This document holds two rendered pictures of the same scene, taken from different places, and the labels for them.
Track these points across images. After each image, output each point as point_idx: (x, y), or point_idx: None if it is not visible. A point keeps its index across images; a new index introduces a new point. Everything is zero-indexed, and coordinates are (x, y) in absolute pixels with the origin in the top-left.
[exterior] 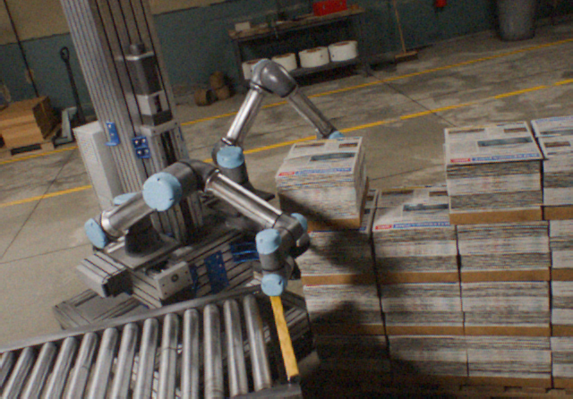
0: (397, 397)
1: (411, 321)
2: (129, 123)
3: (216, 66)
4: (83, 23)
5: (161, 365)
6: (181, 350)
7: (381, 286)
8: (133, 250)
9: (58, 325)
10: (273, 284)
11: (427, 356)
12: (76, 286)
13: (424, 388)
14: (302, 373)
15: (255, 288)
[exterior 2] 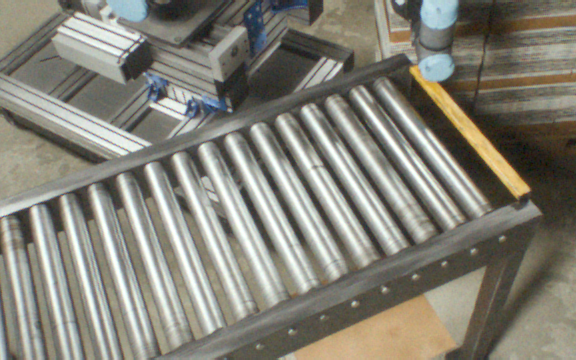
0: (457, 148)
1: (512, 73)
2: None
3: None
4: None
5: (323, 192)
6: (201, 126)
7: (492, 37)
8: (166, 15)
9: None
10: (442, 67)
11: (516, 107)
12: None
13: (500, 139)
14: (339, 132)
15: (384, 66)
